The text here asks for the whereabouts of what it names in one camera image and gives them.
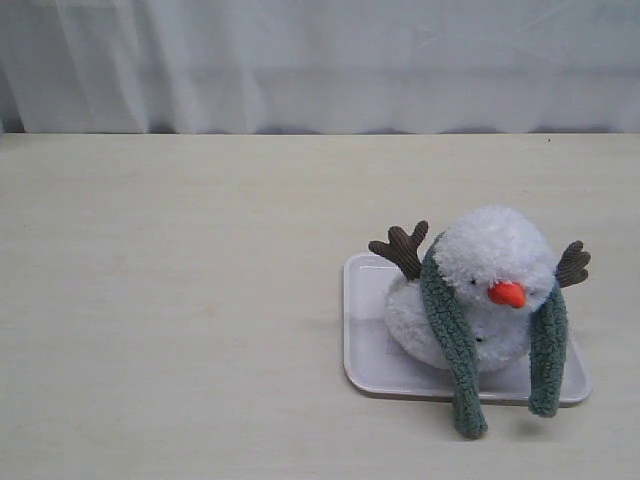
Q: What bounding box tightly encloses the green fuzzy scarf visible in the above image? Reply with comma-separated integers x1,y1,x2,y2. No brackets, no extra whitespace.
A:
419,232,569,442

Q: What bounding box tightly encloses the white plush snowman toy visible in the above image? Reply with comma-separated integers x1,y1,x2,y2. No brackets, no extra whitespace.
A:
368,206,591,373

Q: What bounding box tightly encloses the white square tray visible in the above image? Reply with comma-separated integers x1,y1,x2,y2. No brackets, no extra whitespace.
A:
343,252,593,408

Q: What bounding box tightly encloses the white backdrop curtain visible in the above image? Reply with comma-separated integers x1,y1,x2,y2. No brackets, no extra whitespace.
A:
1,1,639,134

